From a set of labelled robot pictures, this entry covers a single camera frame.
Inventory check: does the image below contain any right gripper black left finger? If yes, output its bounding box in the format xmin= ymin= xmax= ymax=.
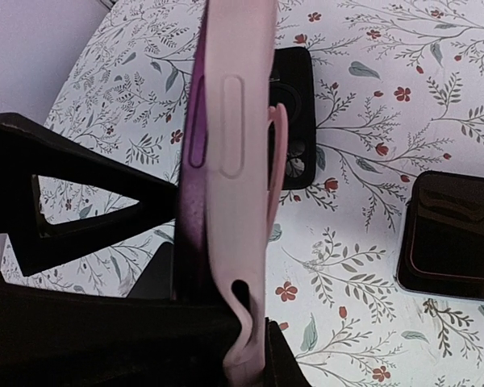
xmin=0 ymin=278 xmax=240 ymax=386

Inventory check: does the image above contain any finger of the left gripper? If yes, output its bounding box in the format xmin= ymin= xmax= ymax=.
xmin=0 ymin=113 xmax=177 ymax=276

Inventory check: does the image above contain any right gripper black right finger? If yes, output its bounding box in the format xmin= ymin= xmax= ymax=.
xmin=264 ymin=318 xmax=311 ymax=387

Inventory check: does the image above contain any purple phone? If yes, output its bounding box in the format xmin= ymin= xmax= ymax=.
xmin=171 ymin=31 xmax=219 ymax=303

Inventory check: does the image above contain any pink phone case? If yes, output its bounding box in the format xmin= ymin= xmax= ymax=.
xmin=204 ymin=1 xmax=277 ymax=386

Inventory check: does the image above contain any black phone case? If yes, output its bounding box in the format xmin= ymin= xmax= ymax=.
xmin=269 ymin=47 xmax=316 ymax=190

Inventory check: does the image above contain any floral table mat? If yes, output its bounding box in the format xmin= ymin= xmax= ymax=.
xmin=0 ymin=0 xmax=484 ymax=387

